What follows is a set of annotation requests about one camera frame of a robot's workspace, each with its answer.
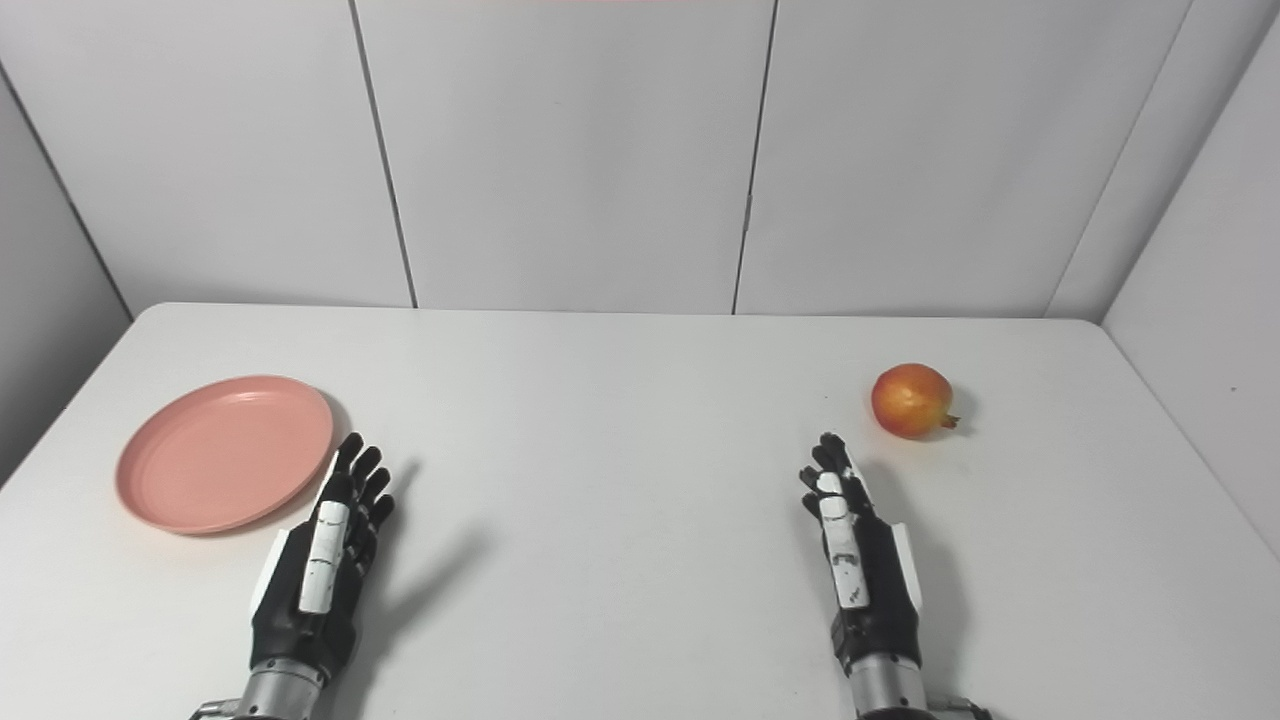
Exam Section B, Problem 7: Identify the black and white right hand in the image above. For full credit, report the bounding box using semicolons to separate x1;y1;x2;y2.
799;432;924;673

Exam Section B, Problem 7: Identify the black and white left hand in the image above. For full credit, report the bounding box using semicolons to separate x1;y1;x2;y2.
249;432;396;684

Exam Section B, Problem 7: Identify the pink round plate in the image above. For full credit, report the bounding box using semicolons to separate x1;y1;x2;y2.
115;375;336;536

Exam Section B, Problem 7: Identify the red-yellow pomegranate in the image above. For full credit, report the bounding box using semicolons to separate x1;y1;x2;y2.
870;363;961;441

